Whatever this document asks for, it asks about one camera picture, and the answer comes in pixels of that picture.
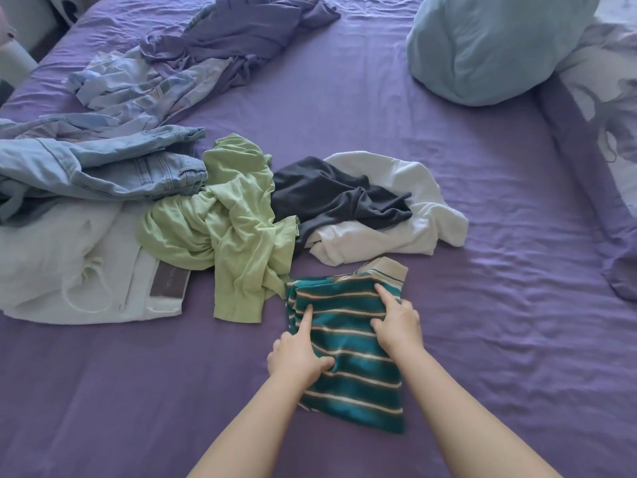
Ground purple garment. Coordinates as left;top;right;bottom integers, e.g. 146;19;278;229
139;0;342;95

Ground teal striped shirt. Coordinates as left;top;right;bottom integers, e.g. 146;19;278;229
285;257;410;436

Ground person's right hand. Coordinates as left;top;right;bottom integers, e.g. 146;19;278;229
371;284;424;358

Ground white jeans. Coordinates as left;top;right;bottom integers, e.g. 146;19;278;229
0;196;194;326

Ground person's left hand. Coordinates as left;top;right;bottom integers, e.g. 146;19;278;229
267;303;335;390

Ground light blue pillow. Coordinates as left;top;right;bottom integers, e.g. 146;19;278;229
406;0;603;107

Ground white bedside furniture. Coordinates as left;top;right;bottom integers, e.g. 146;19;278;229
0;0;56;84

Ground light green shirt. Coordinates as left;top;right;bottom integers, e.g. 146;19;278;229
137;133;300;324

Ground person's left forearm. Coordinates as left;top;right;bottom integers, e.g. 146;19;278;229
186;372;305;478

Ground dark grey garment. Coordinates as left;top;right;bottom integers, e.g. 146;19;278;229
271;155;414;257

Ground light blue denim jeans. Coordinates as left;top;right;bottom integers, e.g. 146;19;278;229
0;118;209;225

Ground purple bed sheet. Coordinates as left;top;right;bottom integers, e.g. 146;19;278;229
0;0;637;478

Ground pale blue patterned garment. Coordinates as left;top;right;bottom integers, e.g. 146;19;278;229
15;47;235;142

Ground black and white patterned object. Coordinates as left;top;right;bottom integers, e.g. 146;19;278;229
49;0;98;26

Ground person's right forearm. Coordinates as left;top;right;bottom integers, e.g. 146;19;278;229
392;342;564;478

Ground white shirt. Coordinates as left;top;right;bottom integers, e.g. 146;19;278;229
305;151;469;267

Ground purple floral duvet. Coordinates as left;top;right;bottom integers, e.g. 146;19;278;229
536;0;637;302

